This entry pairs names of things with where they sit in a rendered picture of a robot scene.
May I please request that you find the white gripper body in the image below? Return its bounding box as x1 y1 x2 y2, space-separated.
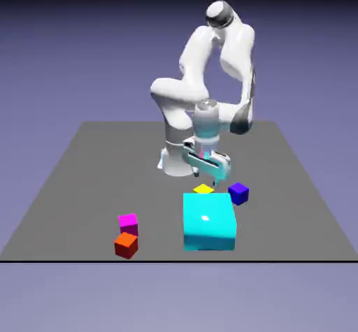
182 141 232 184

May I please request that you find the small orange cube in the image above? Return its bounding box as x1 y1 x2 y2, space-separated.
113 231 139 260

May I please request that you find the small magenta cube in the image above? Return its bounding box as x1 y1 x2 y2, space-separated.
117 212 139 237

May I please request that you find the small yellow cube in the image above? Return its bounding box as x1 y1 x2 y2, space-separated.
192 183 215 195

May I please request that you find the large cyan box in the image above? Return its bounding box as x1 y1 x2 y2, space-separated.
182 192 238 252

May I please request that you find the small blue cube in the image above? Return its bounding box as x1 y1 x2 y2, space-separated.
227 182 250 206

